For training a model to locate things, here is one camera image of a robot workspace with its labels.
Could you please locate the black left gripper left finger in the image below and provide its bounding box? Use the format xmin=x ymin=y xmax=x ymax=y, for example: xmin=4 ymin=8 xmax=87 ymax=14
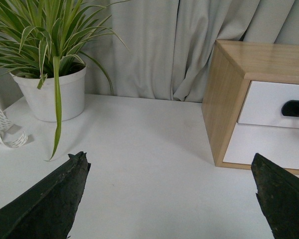
xmin=0 ymin=151 xmax=91 ymax=239

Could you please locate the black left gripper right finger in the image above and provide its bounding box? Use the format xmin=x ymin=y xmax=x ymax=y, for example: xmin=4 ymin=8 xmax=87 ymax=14
xmin=251 ymin=153 xmax=299 ymax=239

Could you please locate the white drawer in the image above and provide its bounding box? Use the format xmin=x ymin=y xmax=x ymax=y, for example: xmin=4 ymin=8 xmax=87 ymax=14
xmin=238 ymin=81 xmax=299 ymax=128
xmin=223 ymin=124 xmax=299 ymax=169

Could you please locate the wooden drawer cabinet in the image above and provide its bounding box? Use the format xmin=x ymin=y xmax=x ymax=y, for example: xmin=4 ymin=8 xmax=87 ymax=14
xmin=202 ymin=40 xmax=299 ymax=174

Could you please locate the white tape strip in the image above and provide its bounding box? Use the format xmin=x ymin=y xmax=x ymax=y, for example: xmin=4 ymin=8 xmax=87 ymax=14
xmin=0 ymin=109 xmax=28 ymax=148

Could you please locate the white plant pot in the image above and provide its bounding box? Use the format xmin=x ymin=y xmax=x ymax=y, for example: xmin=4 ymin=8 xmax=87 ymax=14
xmin=11 ymin=64 xmax=87 ymax=122

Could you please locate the green spider plant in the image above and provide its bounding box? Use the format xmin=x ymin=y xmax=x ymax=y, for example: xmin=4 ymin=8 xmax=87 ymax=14
xmin=0 ymin=0 xmax=132 ymax=162

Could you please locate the black drawer handle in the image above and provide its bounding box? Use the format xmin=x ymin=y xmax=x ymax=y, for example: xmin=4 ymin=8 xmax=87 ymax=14
xmin=281 ymin=100 xmax=299 ymax=118

